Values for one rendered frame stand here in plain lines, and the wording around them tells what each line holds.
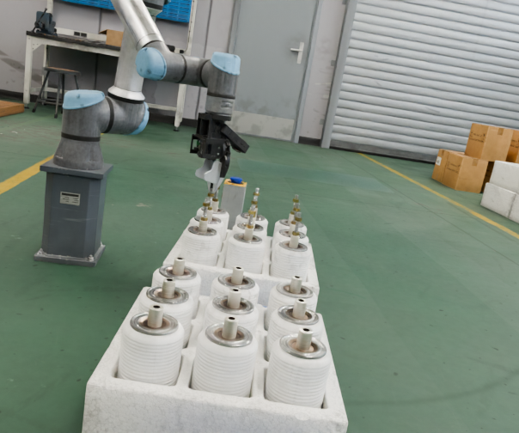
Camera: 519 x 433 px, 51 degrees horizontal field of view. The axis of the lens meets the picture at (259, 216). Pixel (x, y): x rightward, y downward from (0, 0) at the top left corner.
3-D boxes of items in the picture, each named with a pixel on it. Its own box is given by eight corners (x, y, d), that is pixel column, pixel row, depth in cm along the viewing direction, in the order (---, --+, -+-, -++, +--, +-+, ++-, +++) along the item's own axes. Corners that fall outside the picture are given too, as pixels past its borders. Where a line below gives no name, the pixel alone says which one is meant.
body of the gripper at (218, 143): (188, 155, 144) (194, 110, 142) (215, 156, 150) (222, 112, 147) (204, 161, 139) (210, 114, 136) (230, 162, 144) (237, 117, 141)
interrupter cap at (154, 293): (141, 301, 92) (142, 298, 92) (150, 285, 100) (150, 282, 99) (185, 308, 92) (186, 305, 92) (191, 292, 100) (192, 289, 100)
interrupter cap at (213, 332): (202, 344, 81) (203, 340, 81) (207, 323, 88) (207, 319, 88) (252, 352, 81) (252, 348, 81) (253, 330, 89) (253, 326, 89)
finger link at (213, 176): (198, 192, 145) (201, 158, 143) (216, 192, 148) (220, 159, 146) (204, 195, 142) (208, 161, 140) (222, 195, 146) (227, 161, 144)
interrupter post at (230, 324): (220, 339, 84) (223, 320, 83) (222, 332, 86) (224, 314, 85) (235, 342, 84) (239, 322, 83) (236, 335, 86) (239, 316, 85)
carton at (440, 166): (459, 182, 542) (467, 153, 535) (470, 186, 519) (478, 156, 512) (430, 178, 539) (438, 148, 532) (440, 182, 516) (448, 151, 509)
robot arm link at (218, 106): (224, 97, 146) (241, 100, 140) (222, 113, 147) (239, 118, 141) (201, 94, 141) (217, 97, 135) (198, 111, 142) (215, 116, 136)
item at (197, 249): (167, 297, 139) (176, 230, 135) (185, 286, 148) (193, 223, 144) (201, 307, 137) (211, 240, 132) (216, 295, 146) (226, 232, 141)
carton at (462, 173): (479, 193, 485) (488, 161, 477) (454, 190, 482) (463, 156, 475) (465, 186, 513) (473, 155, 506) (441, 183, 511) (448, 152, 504)
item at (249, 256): (260, 311, 140) (271, 246, 136) (226, 312, 136) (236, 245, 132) (247, 295, 149) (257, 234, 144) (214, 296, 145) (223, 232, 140)
